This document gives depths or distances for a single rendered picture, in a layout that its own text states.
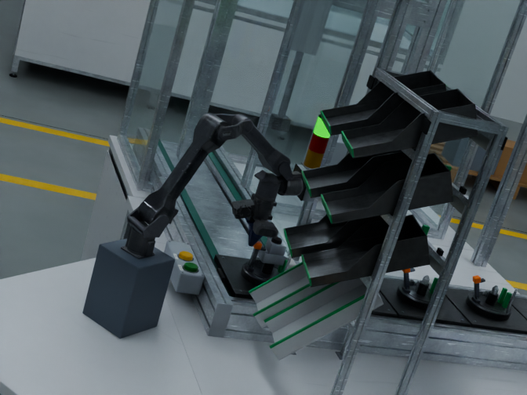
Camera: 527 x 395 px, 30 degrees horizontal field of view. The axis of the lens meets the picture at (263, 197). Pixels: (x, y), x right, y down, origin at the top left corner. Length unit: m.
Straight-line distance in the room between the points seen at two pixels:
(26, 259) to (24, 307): 2.24
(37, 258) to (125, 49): 3.07
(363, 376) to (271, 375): 0.28
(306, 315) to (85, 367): 0.55
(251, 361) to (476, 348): 0.73
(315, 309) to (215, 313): 0.30
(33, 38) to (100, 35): 0.49
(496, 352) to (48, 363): 1.34
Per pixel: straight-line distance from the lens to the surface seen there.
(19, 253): 4.84
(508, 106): 11.70
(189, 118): 3.68
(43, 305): 2.58
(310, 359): 2.67
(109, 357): 2.42
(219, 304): 2.58
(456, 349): 2.93
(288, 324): 2.44
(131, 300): 2.45
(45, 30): 7.56
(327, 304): 2.42
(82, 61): 7.60
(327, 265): 2.34
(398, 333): 2.83
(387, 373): 2.75
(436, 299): 2.34
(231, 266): 2.79
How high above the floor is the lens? 2.07
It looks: 19 degrees down
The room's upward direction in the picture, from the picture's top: 17 degrees clockwise
